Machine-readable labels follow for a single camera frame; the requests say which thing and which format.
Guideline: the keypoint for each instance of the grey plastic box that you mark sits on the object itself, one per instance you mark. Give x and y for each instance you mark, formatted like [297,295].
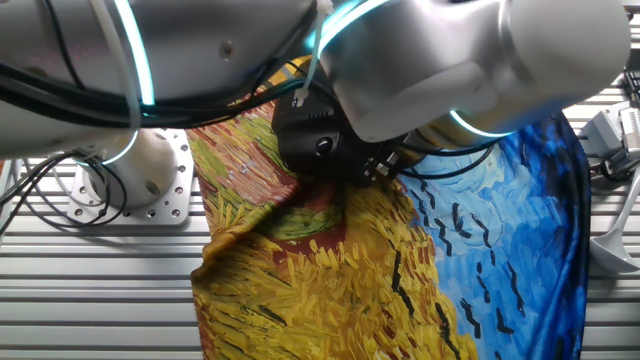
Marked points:
[602,132]

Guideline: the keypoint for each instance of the white zip tie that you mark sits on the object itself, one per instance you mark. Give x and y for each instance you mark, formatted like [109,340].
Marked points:
[312,55]

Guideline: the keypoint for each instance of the white vented adapter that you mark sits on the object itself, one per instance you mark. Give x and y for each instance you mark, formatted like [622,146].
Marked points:
[632,130]

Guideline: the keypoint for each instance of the black flat device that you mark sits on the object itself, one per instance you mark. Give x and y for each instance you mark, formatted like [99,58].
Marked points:
[634,85]

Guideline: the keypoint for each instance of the painted wheatfield print cloth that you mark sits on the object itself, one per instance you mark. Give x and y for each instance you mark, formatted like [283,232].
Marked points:
[325,280]

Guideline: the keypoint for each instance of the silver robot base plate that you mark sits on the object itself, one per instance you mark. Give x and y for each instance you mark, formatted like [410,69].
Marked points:
[170,200]

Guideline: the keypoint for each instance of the black steering wheel base housing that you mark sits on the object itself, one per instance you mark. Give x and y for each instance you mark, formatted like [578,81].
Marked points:
[320,145]

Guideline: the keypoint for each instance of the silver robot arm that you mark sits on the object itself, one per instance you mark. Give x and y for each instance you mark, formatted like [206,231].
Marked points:
[425,60]

